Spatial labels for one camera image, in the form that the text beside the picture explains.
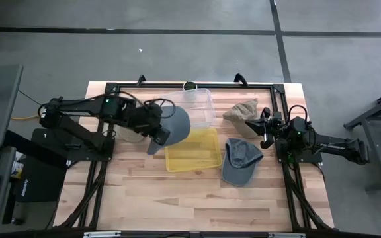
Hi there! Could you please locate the grey baseball cap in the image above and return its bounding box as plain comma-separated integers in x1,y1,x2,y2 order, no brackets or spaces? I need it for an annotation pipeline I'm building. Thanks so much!
146,105,191,155
222,138,264,188

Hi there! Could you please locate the yellow cable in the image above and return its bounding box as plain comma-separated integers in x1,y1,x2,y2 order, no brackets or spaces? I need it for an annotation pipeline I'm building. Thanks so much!
10,114,41,121

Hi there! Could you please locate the beige baseball cap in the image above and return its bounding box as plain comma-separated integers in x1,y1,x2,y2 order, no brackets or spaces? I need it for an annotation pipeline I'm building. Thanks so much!
222,98,261,139
117,125,145,143

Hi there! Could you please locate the clear plastic bin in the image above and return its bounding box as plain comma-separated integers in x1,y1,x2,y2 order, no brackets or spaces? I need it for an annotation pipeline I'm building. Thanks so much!
159,88,216,130

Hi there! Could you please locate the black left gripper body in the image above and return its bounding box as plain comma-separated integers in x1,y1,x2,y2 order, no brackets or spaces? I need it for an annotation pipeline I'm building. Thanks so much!
129,104,165,136

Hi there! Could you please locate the black aluminium table frame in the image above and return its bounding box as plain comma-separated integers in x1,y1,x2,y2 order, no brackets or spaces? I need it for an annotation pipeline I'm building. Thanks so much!
53,81,335,238

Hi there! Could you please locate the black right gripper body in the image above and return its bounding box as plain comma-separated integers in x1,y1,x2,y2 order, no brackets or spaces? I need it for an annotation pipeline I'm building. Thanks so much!
261,110,290,143

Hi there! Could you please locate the black equipment box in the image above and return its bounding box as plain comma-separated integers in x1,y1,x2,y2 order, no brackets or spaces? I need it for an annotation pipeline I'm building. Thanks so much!
13,155,67,203

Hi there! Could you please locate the yellow plastic tray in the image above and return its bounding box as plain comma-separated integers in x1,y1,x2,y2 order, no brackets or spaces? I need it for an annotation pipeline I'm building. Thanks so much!
164,128,223,173

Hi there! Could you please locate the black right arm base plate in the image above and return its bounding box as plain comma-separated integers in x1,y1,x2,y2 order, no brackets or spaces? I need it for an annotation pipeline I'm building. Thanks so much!
275,138,323,165

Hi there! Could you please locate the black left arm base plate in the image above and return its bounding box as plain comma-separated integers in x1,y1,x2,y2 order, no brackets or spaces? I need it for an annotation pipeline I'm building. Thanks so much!
31,128,115,163

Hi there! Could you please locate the black metal cart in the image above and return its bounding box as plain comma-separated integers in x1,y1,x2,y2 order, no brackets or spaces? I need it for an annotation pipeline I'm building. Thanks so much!
343,84,381,192

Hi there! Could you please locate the silver metal bracket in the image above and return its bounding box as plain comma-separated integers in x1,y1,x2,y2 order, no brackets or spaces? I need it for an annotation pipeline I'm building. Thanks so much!
268,232,306,238
83,231,122,238

